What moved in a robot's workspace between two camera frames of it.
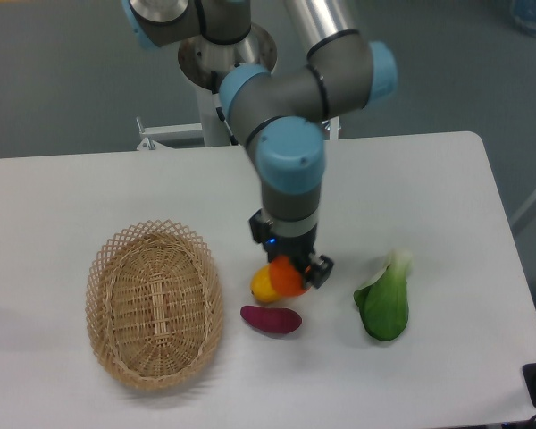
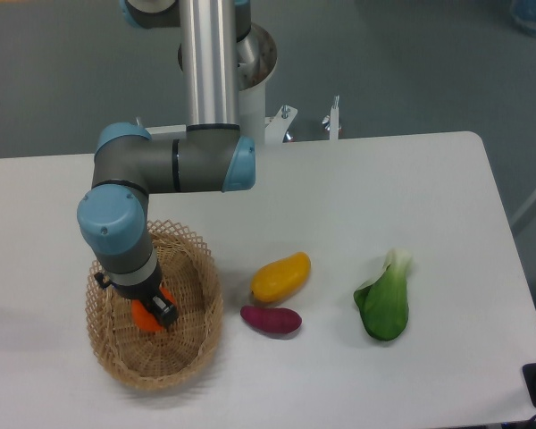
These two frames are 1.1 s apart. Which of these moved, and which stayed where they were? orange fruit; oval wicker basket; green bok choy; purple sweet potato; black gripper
Moved: black gripper; orange fruit
Stayed: green bok choy; purple sweet potato; oval wicker basket
